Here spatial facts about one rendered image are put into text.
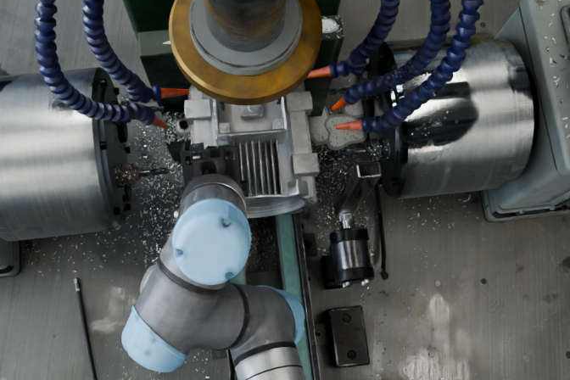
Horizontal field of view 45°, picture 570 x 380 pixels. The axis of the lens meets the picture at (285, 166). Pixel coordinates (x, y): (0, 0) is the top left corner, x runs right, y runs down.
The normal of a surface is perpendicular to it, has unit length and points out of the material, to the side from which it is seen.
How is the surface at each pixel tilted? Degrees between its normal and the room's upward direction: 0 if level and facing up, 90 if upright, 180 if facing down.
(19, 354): 0
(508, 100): 13
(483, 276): 0
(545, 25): 0
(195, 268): 30
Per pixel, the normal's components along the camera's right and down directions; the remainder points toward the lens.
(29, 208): 0.12, 0.57
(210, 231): 0.09, 0.26
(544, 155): -0.99, 0.11
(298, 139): 0.04, -0.26
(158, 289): -0.51, -0.09
